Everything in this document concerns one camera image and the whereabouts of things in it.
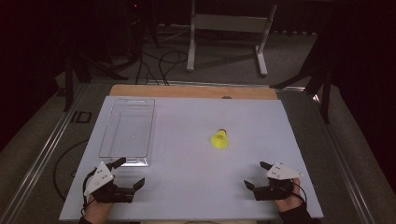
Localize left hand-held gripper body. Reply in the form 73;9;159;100
83;161;135;204

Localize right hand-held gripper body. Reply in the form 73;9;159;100
253;161;304;202

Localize clear plastic tray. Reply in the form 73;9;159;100
98;97;156;167

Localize yellow shuttlecock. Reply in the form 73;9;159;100
209;128;229;149

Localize person's left hand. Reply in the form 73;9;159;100
83;195;115;223

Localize black stand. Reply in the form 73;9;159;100
64;46;129;113
270;31;334;125

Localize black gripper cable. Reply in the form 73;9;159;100
81;167;98;217
290;180;308;213

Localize black floor cable loop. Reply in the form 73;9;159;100
52;138;90;202

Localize metal floor rail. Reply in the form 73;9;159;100
0;83;89;224
312;94;376;224

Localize black floor cables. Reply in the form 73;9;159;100
134;49;190;87

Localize white metal stand frame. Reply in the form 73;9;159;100
186;0;278;77

